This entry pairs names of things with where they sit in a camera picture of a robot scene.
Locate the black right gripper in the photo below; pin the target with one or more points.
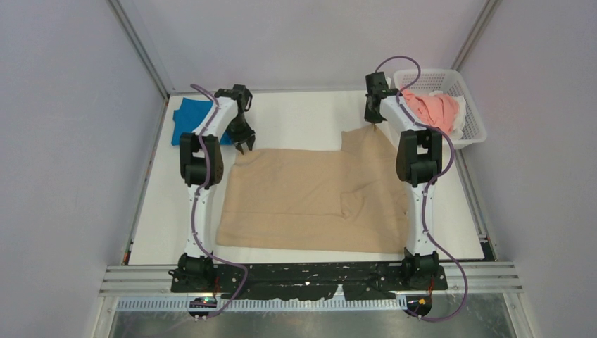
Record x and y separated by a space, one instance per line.
370 117

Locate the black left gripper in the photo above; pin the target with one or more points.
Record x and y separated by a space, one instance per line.
248 135

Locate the beige t shirt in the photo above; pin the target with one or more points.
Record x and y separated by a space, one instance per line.
345 200

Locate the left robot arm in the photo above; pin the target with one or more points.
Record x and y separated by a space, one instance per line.
202 169

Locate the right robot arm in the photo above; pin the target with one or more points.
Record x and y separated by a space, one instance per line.
418 162

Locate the blue folded t shirt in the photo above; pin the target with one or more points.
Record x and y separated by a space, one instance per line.
193 116

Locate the pink t shirt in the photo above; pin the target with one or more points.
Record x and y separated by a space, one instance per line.
437 110

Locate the white t shirt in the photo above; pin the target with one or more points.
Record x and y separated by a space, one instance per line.
459 116

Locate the white plastic laundry basket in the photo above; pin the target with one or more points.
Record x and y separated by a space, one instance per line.
450 82

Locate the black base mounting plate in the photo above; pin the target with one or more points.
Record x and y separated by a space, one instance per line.
316 281

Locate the aluminium frame rail right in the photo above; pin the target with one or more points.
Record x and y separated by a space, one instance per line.
480 24

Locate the aluminium frame rail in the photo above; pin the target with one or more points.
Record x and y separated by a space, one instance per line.
480 24
130 19

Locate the aluminium frame rail left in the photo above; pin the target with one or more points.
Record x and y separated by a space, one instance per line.
130 19

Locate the aluminium front rail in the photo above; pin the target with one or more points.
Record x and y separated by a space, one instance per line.
147 287

